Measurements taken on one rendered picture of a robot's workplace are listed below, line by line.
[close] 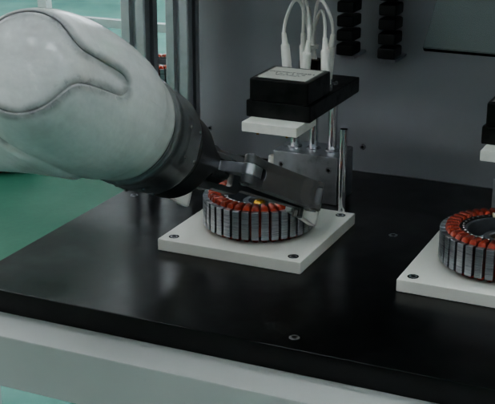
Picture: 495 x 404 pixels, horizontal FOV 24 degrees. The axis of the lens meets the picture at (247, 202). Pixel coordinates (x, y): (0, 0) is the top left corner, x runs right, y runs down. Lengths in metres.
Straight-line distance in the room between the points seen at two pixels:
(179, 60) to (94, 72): 0.61
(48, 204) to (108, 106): 0.57
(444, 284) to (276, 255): 0.16
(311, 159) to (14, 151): 0.51
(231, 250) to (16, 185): 0.39
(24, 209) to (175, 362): 0.42
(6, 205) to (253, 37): 0.35
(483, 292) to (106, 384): 0.33
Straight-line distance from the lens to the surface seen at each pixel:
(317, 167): 1.26
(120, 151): 0.82
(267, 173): 0.98
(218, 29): 1.42
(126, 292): 1.05
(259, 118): 1.18
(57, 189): 1.39
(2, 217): 1.31
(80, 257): 1.13
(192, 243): 1.12
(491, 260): 1.04
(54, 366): 1.01
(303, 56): 1.23
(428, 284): 1.04
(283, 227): 1.11
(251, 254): 1.09
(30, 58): 0.77
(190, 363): 0.97
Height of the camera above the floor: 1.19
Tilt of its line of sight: 19 degrees down
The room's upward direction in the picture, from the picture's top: straight up
